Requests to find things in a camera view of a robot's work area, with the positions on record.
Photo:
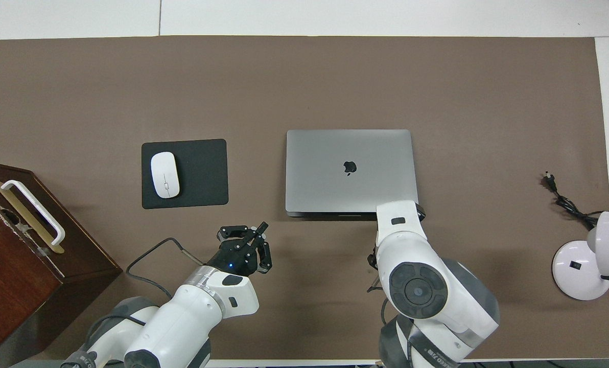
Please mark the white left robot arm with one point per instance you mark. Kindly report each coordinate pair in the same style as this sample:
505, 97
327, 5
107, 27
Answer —
192, 317

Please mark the brown table mat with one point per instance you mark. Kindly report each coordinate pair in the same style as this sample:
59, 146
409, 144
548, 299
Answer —
304, 82

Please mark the white computer mouse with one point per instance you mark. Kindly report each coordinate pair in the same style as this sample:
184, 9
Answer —
165, 175

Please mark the dark brown wooden box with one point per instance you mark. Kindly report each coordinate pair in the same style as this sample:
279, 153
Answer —
18, 286

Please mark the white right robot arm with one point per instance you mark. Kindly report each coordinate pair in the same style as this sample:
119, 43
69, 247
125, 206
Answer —
437, 286

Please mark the black mouse pad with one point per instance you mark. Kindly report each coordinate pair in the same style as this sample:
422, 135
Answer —
202, 174

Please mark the silver laptop with apple logo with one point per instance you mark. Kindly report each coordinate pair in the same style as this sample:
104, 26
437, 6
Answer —
335, 174

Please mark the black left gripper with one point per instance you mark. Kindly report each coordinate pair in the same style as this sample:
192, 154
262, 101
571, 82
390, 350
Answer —
235, 258

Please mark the white desk lamp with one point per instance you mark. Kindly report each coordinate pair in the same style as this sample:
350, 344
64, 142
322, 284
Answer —
575, 271

